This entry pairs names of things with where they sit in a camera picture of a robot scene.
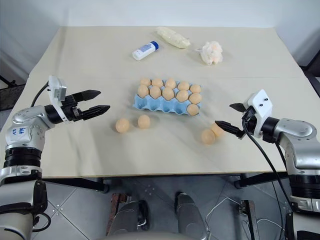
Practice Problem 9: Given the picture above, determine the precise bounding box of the beige table cloth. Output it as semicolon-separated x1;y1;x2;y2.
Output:
24;24;311;180

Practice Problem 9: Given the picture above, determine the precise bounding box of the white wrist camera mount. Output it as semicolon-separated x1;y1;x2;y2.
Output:
47;74;70;123
243;88;274;139

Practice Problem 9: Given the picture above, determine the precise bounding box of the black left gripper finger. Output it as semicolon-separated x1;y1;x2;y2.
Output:
72;89;102;104
80;104;111;121

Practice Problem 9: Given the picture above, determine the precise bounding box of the black table frame bar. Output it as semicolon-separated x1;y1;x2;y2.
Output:
41;176;111;195
234;172;289;190

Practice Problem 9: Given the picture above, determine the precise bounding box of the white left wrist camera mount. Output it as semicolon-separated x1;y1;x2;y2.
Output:
47;74;70;123

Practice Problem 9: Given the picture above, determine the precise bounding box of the white bottle with blue cap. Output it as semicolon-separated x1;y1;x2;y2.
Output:
132;40;160;61

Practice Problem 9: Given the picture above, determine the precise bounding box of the white floor cable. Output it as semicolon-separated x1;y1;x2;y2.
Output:
204;196;266;240

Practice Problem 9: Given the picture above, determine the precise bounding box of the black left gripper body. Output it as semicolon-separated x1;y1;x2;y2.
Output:
60;94;84;123

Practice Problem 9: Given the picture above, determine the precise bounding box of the grey rounded robot leg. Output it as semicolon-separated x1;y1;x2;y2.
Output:
106;199;150;238
174;191;210;237

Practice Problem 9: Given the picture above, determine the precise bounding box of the black metal rack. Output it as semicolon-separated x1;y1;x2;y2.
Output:
0;72;26;111

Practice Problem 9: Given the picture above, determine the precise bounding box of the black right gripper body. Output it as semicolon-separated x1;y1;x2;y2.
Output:
240;106;257;138

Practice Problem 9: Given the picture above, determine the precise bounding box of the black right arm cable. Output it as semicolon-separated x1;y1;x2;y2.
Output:
241;117;296;240

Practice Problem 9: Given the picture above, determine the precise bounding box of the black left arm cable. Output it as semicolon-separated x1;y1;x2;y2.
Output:
30;80;51;109

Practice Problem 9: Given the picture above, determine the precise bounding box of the rusty metal bar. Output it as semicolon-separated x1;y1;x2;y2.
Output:
106;192;127;237
239;198;260;240

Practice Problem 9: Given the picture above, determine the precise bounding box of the clear bag of white filling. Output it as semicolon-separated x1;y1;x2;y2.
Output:
155;26;192;49

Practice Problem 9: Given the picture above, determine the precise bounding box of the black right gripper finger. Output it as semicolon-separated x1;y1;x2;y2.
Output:
214;120;245;139
229;101;248;115

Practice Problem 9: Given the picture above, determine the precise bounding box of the blue egg tray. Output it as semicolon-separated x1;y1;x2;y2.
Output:
132;79;202;117

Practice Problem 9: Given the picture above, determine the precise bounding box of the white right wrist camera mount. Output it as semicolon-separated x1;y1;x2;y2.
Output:
243;88;274;139

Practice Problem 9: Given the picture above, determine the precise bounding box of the dark furniture piece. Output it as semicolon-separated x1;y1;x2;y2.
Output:
299;64;320;99

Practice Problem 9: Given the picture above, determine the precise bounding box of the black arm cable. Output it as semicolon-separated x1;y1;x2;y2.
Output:
241;117;296;240
30;80;51;109

